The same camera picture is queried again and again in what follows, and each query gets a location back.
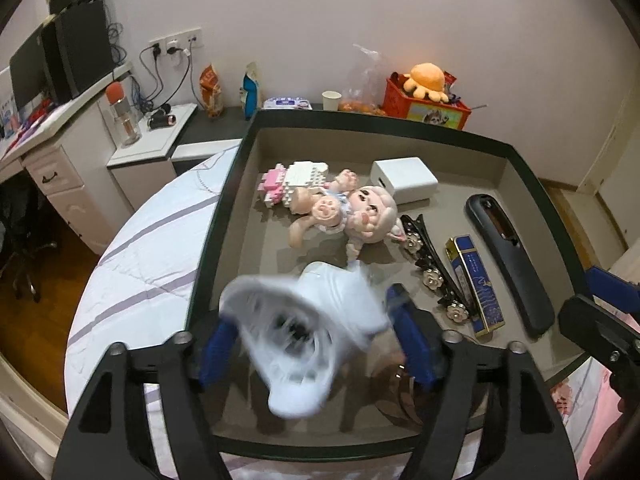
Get white power adapter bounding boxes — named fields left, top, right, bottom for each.
left=371, top=157, right=439, bottom=206

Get striped white quilt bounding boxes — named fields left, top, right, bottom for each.
left=65, top=147, right=401, bottom=480

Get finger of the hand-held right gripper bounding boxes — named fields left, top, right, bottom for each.
left=557, top=294, right=640, bottom=367
left=586, top=266, right=640, bottom=313

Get white desk with drawers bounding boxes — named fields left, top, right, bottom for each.
left=0, top=62, right=136, bottom=256

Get rose gold bangles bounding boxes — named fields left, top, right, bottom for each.
left=370, top=360, right=451, bottom=428

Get pink box with dark rim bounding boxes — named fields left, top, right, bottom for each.
left=187, top=109, right=596, bottom=461

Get red storage basket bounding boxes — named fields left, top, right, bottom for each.
left=384, top=72, right=472, bottom=131

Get blue white snack bag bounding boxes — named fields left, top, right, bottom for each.
left=241, top=62, right=261, bottom=121

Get black office chair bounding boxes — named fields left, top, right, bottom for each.
left=0, top=180, right=56, bottom=303

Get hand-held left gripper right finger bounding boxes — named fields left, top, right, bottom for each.
left=386, top=284, right=583, bottom=480

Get pink printed cloth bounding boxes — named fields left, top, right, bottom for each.
left=550, top=360, right=626, bottom=466

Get pink pig doll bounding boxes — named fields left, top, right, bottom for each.
left=287, top=170, right=406, bottom=261

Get black charging cable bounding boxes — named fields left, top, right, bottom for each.
left=137, top=45, right=193, bottom=113

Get black remote control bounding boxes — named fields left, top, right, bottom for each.
left=465, top=194, right=556, bottom=338

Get clear plastic bag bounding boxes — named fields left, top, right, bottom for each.
left=339, top=43, right=391, bottom=113

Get clear bottle with orange cap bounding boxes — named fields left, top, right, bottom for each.
left=105, top=81, right=143, bottom=148

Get white nightstand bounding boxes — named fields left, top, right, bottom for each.
left=106, top=102, right=198, bottom=211

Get orange octopus plush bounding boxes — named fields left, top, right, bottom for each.
left=402, top=62, right=448, bottom=103

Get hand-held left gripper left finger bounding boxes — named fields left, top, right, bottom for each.
left=57, top=320, right=236, bottom=480

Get pink white brick figure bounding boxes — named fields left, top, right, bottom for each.
left=257, top=160, right=331, bottom=208

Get blue gold slim box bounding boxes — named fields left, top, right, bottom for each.
left=445, top=234, right=506, bottom=336

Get small black device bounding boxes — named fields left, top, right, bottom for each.
left=148, top=105, right=176, bottom=130

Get black flower hair clip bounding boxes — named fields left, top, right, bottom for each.
left=399, top=213, right=473, bottom=326

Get orange snack bag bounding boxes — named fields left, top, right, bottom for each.
left=199, top=63, right=225, bottom=120

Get wet wipes pack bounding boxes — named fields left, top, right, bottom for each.
left=262, top=95, right=313, bottom=111

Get black computer monitor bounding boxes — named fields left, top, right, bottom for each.
left=9, top=35, right=51, bottom=111

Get white wooden bed frame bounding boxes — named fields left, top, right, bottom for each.
left=0, top=360, right=66, bottom=463

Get white wall outlet strip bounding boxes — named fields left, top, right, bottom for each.
left=148, top=27, right=203, bottom=56

